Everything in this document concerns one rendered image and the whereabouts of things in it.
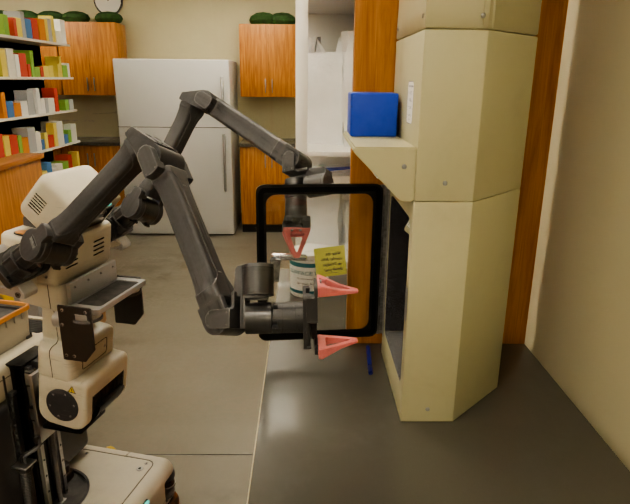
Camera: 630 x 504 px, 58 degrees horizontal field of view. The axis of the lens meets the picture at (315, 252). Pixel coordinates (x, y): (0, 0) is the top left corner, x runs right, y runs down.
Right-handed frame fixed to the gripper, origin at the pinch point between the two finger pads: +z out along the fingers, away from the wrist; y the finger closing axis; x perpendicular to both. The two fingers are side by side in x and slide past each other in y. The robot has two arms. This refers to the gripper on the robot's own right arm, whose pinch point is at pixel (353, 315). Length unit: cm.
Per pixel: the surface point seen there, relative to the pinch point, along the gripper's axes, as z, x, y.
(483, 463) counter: 24.1, -5.5, -28.2
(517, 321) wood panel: 49, 45, -21
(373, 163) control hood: 4.3, 7.6, 26.6
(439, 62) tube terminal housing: 15.4, 7.2, 43.9
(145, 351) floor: -106, 229, -116
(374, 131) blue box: 7.0, 26.9, 30.9
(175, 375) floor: -82, 199, -117
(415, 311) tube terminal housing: 13.1, 7.8, -2.7
